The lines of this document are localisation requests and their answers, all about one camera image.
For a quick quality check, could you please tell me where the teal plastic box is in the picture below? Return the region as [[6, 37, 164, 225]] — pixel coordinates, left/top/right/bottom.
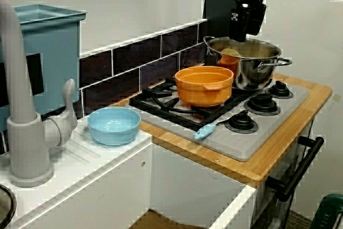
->
[[0, 4, 88, 133]]

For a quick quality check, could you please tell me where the white sink cabinet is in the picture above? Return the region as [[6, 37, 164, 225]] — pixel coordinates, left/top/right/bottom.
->
[[0, 116, 258, 229]]

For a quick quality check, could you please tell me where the grey toy faucet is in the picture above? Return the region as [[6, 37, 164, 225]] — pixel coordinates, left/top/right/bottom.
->
[[0, 0, 78, 188]]

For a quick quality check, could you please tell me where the black stove knob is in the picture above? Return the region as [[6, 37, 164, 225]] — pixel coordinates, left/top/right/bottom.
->
[[243, 92, 281, 116], [265, 80, 293, 100], [224, 110, 259, 134]]

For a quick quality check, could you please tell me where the black oven door handle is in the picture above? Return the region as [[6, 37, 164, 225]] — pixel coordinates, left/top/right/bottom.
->
[[265, 136, 324, 202]]

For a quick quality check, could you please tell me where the yellow toy food piece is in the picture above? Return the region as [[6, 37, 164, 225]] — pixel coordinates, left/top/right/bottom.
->
[[221, 47, 241, 58]]

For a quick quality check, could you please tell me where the blue handled toy knife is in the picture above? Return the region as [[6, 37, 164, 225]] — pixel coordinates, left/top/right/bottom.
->
[[193, 117, 235, 141]]

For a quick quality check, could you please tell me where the dark tile backsplash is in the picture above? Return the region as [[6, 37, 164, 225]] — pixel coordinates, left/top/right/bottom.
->
[[0, 19, 208, 154]]

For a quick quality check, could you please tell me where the grey stove top panel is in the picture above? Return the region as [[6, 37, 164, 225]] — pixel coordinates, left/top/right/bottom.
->
[[133, 80, 310, 162]]

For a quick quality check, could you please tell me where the light blue bowl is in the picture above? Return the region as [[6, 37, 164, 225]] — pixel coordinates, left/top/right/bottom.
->
[[87, 106, 141, 146]]

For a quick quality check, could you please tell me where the dark glass lid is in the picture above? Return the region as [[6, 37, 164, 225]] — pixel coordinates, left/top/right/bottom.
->
[[0, 184, 17, 229]]

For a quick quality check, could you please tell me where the stainless steel pot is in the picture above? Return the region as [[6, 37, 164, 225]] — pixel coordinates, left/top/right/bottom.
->
[[203, 35, 293, 90]]

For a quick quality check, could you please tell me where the wooden counter board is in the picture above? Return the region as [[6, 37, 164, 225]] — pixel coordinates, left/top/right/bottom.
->
[[111, 73, 333, 188]]

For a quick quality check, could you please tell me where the black cable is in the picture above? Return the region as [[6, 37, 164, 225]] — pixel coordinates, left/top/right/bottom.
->
[[281, 198, 294, 229]]

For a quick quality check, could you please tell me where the orange plastic pot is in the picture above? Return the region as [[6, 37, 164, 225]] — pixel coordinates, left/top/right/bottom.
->
[[174, 65, 234, 107]]

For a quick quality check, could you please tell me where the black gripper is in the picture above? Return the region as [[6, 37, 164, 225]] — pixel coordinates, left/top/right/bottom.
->
[[229, 3, 267, 43]]

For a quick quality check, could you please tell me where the dark upright post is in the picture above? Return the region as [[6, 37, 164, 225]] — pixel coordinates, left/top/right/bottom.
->
[[202, 0, 234, 66]]

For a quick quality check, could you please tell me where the black stove grate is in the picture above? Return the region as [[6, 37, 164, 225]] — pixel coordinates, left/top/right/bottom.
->
[[128, 75, 274, 132]]

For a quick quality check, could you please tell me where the green plastic object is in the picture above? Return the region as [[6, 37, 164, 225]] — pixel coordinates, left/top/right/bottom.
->
[[312, 193, 343, 229]]

